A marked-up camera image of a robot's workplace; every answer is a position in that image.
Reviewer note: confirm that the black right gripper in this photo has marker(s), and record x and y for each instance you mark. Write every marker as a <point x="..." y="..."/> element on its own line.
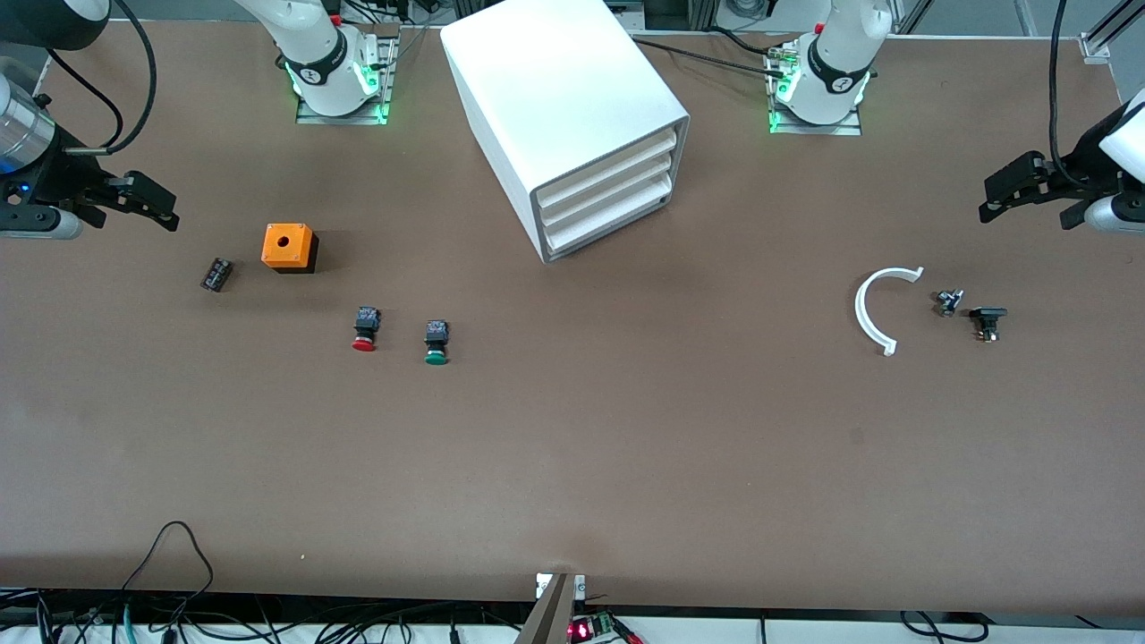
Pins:
<point x="61" y="178"/>

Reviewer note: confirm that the aluminium corner profile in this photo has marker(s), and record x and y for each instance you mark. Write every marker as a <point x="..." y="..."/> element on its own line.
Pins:
<point x="1105" y="36"/>

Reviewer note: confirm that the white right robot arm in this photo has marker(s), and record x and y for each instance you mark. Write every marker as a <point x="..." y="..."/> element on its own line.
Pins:
<point x="322" y="72"/>

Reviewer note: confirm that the small grey black switch part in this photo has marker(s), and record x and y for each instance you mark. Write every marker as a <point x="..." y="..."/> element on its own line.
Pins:
<point x="948" y="301"/>

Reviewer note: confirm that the small metal edge bracket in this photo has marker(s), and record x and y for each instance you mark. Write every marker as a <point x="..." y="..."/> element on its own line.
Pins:
<point x="580" y="586"/>

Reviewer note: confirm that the green push button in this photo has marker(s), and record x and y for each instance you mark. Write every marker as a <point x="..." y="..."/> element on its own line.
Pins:
<point x="436" y="342"/>

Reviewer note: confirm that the small black terminal block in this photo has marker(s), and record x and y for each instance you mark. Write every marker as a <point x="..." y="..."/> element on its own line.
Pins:
<point x="216" y="274"/>

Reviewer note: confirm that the brown wedge beam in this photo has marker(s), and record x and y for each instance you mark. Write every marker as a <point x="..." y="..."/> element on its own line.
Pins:
<point x="547" y="617"/>

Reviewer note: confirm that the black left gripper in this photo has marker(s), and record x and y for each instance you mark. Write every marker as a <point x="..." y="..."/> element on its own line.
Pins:
<point x="1081" y="172"/>

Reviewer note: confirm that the black switch component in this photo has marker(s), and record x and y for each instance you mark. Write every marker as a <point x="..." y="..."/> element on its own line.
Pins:
<point x="988" y="320"/>

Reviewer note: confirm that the orange box with hole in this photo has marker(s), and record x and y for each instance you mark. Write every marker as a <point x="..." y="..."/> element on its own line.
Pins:
<point x="288" y="245"/>

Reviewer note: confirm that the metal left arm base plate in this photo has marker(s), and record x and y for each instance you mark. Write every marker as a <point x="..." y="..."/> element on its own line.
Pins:
<point x="841" y="130"/>

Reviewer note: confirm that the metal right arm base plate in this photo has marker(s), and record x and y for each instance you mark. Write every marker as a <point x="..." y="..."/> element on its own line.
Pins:
<point x="309" y="116"/>

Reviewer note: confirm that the white curved plastic arc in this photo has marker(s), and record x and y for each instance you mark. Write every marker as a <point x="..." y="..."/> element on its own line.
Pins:
<point x="860" y="309"/>

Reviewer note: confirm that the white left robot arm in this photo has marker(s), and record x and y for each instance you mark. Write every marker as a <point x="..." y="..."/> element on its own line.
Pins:
<point x="836" y="63"/>

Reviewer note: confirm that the red push button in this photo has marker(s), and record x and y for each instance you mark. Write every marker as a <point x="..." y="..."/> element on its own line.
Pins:
<point x="365" y="329"/>

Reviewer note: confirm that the circuit board with red display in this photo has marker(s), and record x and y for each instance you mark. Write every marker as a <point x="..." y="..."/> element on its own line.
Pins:
<point x="586" y="629"/>

